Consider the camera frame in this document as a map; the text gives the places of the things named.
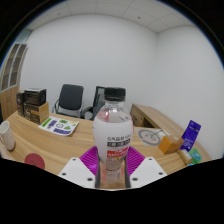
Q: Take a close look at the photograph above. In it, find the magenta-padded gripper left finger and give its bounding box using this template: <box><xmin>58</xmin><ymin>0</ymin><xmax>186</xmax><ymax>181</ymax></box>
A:
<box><xmin>57</xmin><ymin>145</ymin><xmax>101</xmax><ymax>189</ymax></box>

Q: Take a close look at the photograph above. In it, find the tall dark brown carton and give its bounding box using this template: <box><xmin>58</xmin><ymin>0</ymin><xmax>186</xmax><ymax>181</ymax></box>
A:
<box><xmin>15</xmin><ymin>89</ymin><xmax>26</xmax><ymax>118</ymax></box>

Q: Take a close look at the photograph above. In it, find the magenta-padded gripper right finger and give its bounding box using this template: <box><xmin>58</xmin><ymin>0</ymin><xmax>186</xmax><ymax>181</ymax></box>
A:
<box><xmin>124</xmin><ymin>145</ymin><xmax>168</xmax><ymax>189</ymax></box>

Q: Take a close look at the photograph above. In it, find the clear black-capped drink bottle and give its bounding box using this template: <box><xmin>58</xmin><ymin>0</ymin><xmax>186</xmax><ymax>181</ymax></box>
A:
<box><xmin>92</xmin><ymin>87</ymin><xmax>134</xmax><ymax>184</ymax></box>

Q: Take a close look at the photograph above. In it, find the green flat packet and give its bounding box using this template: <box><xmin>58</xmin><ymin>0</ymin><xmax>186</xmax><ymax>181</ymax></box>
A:
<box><xmin>188</xmin><ymin>148</ymin><xmax>203</xmax><ymax>165</ymax></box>

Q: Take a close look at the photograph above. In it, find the white patterned ceramic mug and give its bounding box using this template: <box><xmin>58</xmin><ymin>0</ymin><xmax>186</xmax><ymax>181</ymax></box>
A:
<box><xmin>0</xmin><ymin>120</ymin><xmax>16</xmax><ymax>152</ymax></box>

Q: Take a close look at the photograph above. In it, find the white sticker sheet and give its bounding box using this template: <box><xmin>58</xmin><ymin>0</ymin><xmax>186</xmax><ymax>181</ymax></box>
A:
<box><xmin>38</xmin><ymin>116</ymin><xmax>80</xmax><ymax>136</ymax></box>

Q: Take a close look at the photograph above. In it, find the purple standing packet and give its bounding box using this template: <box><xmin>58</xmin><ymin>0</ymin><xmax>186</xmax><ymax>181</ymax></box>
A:
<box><xmin>180</xmin><ymin>119</ymin><xmax>202</xmax><ymax>152</ymax></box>

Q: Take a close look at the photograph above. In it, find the black padded chair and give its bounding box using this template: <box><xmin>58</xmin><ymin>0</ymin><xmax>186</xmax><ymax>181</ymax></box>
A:
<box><xmin>51</xmin><ymin>83</ymin><xmax>85</xmax><ymax>119</ymax></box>

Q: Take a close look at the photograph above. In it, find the orange-brown small box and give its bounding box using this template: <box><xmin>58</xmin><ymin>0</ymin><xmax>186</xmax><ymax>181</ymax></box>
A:
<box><xmin>157</xmin><ymin>135</ymin><xmax>185</xmax><ymax>155</ymax></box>

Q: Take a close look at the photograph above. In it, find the flat round red coaster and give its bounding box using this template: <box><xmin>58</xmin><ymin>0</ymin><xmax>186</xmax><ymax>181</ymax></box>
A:
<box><xmin>24</xmin><ymin>152</ymin><xmax>46</xmax><ymax>170</ymax></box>

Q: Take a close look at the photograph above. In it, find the grey mesh office chair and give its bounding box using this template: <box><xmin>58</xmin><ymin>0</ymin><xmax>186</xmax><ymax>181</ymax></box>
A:
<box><xmin>80</xmin><ymin>85</ymin><xmax>107</xmax><ymax>122</ymax></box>

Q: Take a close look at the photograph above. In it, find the wooden glass-door cabinet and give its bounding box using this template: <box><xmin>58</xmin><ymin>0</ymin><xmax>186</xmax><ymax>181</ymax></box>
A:
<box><xmin>0</xmin><ymin>42</ymin><xmax>29</xmax><ymax>122</ymax></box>

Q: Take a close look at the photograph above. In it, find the wooden side desk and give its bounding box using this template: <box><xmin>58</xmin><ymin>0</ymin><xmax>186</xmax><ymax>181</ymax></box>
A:
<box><xmin>129</xmin><ymin>103</ymin><xmax>188</xmax><ymax>141</ymax></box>

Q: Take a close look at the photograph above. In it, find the small yellow box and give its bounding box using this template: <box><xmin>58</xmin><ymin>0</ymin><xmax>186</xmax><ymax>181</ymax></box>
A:
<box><xmin>177</xmin><ymin>148</ymin><xmax>194</xmax><ymax>166</ymax></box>

